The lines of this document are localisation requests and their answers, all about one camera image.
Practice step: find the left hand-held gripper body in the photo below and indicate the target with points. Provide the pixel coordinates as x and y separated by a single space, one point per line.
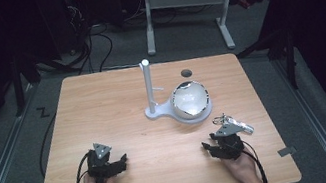
99 165

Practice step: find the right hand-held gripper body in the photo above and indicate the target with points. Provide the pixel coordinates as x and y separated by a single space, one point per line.
230 145

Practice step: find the person's right hand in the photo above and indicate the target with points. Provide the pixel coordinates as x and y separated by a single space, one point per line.
243 168

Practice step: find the shiny silver metal bowl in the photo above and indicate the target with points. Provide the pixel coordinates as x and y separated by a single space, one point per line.
190 100

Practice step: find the grey tape piece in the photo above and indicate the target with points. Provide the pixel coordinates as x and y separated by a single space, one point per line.
286 151

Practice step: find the round dark table grommet hole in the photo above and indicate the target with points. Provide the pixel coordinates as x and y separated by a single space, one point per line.
186 73

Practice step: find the black metal stand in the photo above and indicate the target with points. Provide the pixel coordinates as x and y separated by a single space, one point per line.
282 50
16 83

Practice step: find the dark computer tower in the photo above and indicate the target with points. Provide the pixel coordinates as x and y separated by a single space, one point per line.
62 21

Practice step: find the white stand with post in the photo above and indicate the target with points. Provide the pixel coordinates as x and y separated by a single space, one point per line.
149 87

